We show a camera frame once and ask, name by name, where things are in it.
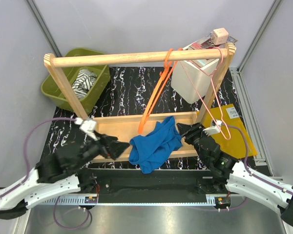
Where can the blue tank top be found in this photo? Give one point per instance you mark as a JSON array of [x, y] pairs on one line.
[[150, 152]]

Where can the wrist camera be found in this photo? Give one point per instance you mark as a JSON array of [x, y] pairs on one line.
[[88, 127], [214, 128]]

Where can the orange plastic hanger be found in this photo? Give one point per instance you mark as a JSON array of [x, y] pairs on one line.
[[164, 77]]

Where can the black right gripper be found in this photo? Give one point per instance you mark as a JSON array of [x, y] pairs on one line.
[[197, 128]]

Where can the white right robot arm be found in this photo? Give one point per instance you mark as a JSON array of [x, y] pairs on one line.
[[236, 175]]

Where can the striped white tank top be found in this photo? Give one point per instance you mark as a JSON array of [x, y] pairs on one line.
[[83, 83]]

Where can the wooden clothes rack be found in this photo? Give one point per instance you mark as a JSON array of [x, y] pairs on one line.
[[123, 127]]

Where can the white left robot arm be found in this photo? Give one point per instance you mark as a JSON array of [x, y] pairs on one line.
[[57, 174]]

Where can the stack of books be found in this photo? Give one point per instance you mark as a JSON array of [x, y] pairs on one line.
[[207, 43]]

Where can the green plastic basket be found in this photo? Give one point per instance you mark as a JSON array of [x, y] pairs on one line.
[[50, 89]]

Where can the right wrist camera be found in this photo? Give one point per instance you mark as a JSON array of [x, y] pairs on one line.
[[214, 128]]

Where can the beige cube power socket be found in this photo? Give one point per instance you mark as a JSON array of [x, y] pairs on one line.
[[219, 36]]

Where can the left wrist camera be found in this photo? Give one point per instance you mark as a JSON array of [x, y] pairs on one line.
[[88, 127]]

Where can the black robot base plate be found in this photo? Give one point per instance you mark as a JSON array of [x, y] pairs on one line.
[[130, 187]]

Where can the white storage box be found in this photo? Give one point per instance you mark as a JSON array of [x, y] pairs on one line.
[[193, 76]]

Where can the yellow padded envelope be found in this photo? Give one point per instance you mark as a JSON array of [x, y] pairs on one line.
[[235, 146]]

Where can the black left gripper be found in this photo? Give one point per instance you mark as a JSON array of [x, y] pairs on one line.
[[115, 147]]

